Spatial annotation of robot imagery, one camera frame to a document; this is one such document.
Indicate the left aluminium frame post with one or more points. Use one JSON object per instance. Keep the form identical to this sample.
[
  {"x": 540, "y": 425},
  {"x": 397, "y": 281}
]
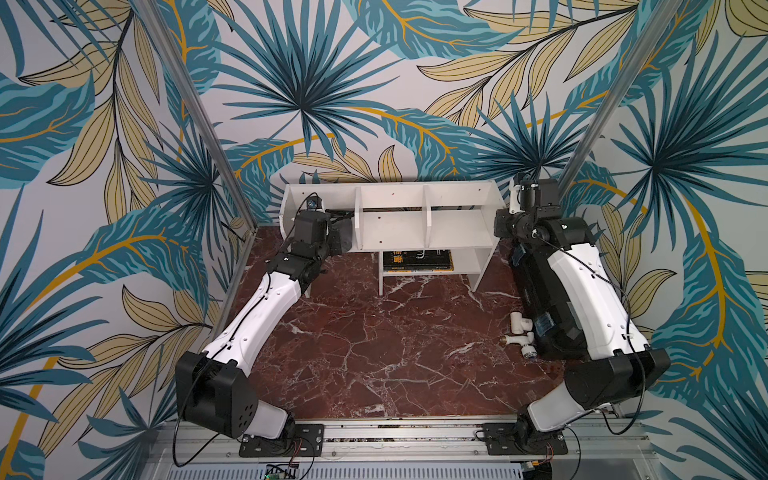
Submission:
[{"x": 163, "y": 41}]

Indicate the white pvc pipe fitting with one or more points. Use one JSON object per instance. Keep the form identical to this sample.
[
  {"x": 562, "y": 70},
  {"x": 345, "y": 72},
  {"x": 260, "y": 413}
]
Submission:
[{"x": 522, "y": 335}]

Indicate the right aluminium frame post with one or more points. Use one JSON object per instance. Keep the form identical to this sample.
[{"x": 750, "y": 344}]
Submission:
[{"x": 637, "y": 58}]

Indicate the white wooden bookshelf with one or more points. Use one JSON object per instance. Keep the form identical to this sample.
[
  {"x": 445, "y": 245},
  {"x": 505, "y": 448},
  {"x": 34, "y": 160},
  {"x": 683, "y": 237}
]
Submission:
[{"x": 457, "y": 216}]

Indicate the black yellow tool tray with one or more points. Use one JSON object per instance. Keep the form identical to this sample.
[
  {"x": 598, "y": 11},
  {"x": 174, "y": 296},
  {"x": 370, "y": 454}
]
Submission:
[{"x": 418, "y": 261}]

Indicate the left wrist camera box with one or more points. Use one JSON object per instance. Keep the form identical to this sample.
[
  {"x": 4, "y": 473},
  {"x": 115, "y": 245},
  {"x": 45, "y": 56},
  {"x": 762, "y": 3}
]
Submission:
[{"x": 313, "y": 202}]

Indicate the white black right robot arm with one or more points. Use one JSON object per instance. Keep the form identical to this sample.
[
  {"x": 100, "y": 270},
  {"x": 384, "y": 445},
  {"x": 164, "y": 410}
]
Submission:
[{"x": 622, "y": 366}]

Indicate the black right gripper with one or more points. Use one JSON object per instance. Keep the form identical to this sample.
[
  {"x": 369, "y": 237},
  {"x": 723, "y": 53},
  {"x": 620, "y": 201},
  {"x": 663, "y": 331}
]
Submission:
[{"x": 503, "y": 222}]

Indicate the aluminium frame post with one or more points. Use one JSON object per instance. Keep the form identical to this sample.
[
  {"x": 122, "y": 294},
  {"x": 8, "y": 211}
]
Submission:
[
  {"x": 637, "y": 58},
  {"x": 163, "y": 41}
]

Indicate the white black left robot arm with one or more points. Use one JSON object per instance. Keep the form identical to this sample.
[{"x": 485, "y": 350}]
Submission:
[{"x": 212, "y": 387}]

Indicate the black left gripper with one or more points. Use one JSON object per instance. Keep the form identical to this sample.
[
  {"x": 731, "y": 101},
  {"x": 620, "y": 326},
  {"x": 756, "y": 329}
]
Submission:
[{"x": 335, "y": 235}]

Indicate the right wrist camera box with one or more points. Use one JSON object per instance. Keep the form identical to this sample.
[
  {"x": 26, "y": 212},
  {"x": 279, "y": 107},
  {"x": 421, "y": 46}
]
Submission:
[{"x": 540, "y": 197}]

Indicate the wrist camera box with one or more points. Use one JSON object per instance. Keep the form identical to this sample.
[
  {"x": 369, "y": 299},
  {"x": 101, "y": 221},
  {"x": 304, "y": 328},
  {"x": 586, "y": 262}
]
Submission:
[
  {"x": 540, "y": 197},
  {"x": 313, "y": 202}
]

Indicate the black plastic toolbox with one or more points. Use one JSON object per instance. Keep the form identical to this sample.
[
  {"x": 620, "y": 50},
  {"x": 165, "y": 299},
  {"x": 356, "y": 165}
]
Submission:
[{"x": 563, "y": 333}]

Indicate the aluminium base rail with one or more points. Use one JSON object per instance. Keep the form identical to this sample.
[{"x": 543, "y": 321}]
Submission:
[{"x": 407, "y": 448}]

